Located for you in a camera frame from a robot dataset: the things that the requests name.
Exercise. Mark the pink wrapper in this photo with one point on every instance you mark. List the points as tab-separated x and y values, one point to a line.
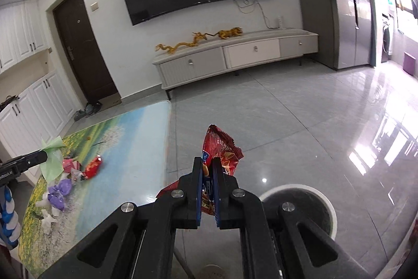
70	165

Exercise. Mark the green paper sheet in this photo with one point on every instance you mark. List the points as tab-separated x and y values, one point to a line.
54	168

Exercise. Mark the purple wrapper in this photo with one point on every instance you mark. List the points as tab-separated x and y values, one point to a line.
58	192

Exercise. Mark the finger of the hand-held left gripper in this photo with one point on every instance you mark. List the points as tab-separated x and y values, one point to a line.
34	158

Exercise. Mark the grey washing machine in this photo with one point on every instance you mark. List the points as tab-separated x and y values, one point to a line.
388	37

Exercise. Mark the gold dragon figurine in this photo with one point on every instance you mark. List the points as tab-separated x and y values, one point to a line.
181	45

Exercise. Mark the white crumpled tissue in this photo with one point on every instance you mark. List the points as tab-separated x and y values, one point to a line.
47	217

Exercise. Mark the red snack packet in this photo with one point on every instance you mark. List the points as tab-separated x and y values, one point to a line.
218	145

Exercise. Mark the white base cabinets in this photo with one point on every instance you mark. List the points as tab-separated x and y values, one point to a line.
42	105

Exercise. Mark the clear plastic wrapper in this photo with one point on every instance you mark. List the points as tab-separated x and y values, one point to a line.
77	176

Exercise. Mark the dark shoes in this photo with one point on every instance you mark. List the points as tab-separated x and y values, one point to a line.
93	107

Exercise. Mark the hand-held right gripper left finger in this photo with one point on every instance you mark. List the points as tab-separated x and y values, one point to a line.
192	197

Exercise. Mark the white wall cabinets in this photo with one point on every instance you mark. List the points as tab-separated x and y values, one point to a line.
19	34

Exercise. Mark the beige wall switch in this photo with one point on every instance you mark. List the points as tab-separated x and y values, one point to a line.
94	6

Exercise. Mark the grey slipper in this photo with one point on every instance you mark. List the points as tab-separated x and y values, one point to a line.
80	115

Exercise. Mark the dark brown door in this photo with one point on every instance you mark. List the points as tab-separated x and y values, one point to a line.
85	50

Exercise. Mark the white power strip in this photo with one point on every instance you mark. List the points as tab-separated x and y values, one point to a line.
280	22

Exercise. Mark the white round waste bin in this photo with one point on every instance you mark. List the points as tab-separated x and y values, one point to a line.
313	197

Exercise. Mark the grey refrigerator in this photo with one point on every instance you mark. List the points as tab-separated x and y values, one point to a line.
336	4

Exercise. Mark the brown door mat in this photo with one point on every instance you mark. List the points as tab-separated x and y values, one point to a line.
111	101

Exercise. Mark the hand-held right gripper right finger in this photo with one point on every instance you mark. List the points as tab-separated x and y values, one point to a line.
219	200

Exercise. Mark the small red wrapper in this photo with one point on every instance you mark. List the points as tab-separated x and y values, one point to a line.
93	168

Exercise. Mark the gold tiger figurine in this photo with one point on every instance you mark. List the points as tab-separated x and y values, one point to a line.
230	33

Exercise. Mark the grey white television cabinet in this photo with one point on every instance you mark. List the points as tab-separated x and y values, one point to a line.
196	65

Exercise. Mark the purple stool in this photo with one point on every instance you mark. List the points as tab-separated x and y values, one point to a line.
410	63

